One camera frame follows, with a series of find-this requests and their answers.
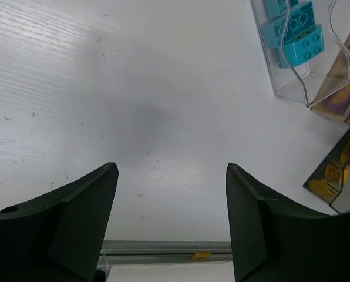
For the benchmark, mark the clear plastic container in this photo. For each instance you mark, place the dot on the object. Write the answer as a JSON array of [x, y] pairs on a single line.
[[315, 80]]

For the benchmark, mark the teal rounded lego brick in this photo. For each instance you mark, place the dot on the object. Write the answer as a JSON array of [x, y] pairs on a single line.
[[307, 44]]

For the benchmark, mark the yellow curved lego brick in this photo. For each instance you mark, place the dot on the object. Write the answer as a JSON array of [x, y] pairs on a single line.
[[323, 188]]

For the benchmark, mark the small yellow lego brick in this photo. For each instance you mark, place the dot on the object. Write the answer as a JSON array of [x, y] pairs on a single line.
[[336, 174]]

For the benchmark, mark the orange translucent container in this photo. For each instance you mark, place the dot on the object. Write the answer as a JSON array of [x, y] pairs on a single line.
[[337, 105]]

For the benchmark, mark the teal rectangular lego brick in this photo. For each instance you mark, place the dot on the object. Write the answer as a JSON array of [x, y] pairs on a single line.
[[301, 20]]

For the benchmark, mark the dark grey translucent container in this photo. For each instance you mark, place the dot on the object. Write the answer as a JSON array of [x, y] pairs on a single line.
[[340, 203]]

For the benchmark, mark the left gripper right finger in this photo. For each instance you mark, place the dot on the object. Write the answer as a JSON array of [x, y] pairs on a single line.
[[274, 238]]

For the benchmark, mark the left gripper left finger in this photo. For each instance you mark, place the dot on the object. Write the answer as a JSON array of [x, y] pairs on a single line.
[[58, 236]]

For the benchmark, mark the small teal lego brick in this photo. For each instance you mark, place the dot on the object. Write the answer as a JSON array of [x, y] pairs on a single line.
[[275, 8]]

